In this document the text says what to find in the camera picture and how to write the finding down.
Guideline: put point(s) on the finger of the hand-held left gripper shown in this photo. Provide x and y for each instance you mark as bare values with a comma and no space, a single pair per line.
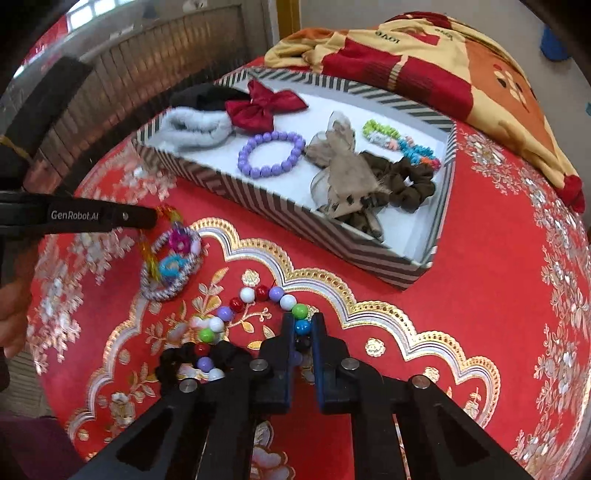
136,217

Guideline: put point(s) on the blue plastic container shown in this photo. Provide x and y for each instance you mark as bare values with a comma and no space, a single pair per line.
554,44

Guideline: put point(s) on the striped cardboard box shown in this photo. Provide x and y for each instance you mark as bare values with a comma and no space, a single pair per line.
258,194

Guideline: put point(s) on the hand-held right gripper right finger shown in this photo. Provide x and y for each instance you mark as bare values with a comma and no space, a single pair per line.
319,383

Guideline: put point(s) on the red and yellow printed blanket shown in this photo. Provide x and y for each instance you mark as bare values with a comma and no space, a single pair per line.
485,92

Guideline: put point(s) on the leopard print scrunchie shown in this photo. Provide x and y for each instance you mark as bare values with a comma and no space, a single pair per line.
364,221

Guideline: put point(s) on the beige organza bow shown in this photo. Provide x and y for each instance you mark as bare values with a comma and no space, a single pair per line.
341,166

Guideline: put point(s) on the black scrunchie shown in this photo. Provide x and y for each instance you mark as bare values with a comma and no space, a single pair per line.
173,364
203,96

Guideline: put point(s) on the red satin bow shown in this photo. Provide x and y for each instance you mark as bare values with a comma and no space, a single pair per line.
251,113

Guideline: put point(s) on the red floral tablecloth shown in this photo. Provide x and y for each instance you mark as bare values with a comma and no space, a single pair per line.
485,277

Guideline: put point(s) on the person's left hand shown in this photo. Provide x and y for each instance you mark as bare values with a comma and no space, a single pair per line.
11,316

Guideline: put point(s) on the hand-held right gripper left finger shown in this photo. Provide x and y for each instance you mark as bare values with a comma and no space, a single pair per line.
286,369

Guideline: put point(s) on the white fluffy scrunchie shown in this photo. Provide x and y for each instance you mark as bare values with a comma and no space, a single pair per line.
203,138

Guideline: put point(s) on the brown scrunchie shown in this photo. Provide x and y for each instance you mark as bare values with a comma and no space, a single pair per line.
411,187

